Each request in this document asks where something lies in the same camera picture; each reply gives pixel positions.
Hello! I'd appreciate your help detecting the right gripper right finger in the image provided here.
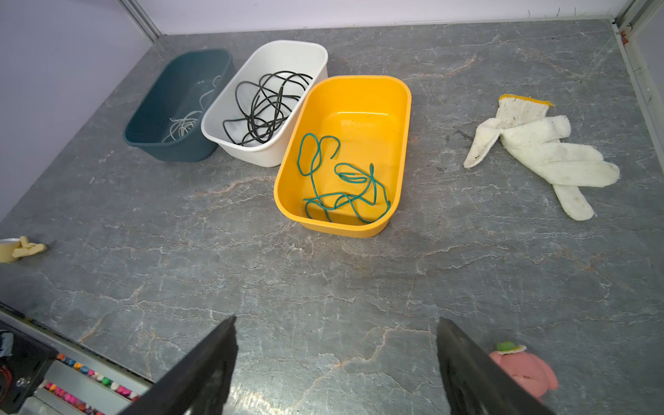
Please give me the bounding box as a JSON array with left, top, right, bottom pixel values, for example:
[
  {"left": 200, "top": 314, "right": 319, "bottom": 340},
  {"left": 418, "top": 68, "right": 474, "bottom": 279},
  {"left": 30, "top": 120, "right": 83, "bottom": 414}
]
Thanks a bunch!
[{"left": 437, "top": 318, "right": 553, "bottom": 414}]

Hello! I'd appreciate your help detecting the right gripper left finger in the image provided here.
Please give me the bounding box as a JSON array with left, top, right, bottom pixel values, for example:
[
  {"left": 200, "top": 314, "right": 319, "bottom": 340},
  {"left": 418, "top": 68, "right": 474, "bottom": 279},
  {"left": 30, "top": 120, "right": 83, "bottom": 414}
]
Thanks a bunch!
[{"left": 122, "top": 316, "right": 239, "bottom": 415}]

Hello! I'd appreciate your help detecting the white cable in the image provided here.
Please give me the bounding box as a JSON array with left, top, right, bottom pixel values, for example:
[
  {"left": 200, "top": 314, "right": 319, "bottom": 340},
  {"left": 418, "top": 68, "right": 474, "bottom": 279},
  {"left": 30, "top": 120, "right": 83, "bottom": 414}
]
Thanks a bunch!
[
  {"left": 162, "top": 111, "right": 203, "bottom": 144},
  {"left": 196, "top": 74, "right": 223, "bottom": 112}
]

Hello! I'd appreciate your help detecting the black cable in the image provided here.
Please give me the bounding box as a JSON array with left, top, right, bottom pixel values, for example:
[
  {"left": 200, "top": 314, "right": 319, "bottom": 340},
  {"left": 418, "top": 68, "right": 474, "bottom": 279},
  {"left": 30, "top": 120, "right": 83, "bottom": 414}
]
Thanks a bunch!
[{"left": 222, "top": 70, "right": 315, "bottom": 147}]

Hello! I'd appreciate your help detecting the pink toy figure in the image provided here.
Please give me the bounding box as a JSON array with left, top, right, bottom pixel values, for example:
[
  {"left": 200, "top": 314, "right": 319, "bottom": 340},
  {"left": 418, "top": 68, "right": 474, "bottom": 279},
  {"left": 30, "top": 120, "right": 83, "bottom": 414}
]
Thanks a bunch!
[{"left": 489, "top": 342, "right": 560, "bottom": 401}]

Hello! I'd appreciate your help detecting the yellow toy figure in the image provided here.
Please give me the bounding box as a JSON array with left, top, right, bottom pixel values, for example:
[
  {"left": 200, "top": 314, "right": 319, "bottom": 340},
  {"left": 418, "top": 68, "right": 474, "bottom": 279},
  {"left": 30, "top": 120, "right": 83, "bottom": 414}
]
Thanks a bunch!
[{"left": 0, "top": 236, "right": 47, "bottom": 264}]

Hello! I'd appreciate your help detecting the yellow plastic bin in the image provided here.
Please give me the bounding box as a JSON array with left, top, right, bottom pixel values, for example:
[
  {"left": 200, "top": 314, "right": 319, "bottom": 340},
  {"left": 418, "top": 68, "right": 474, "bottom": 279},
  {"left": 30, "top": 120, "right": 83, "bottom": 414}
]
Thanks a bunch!
[{"left": 273, "top": 75, "right": 412, "bottom": 238}]

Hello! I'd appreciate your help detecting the white knit glove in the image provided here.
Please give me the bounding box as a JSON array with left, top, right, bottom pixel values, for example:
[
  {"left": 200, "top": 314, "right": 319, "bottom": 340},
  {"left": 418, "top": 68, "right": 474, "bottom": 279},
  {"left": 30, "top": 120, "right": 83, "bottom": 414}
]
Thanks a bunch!
[{"left": 463, "top": 94, "right": 620, "bottom": 221}]

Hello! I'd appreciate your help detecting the dark teal plastic bin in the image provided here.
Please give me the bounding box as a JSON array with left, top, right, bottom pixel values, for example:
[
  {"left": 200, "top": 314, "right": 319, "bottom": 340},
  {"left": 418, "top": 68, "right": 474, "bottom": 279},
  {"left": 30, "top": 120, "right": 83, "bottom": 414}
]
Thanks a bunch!
[{"left": 124, "top": 48, "right": 235, "bottom": 163}]

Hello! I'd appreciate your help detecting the white plastic bin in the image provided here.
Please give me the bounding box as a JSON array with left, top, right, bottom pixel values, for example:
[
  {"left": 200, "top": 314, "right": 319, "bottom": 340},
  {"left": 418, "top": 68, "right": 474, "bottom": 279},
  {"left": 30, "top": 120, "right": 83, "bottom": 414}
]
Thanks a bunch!
[{"left": 201, "top": 40, "right": 328, "bottom": 167}]

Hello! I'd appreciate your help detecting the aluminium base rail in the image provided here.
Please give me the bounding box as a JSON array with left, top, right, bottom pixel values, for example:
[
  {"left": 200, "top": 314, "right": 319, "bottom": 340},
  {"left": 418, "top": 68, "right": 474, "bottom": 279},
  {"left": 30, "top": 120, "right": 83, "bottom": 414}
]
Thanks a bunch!
[{"left": 1, "top": 304, "right": 153, "bottom": 414}]

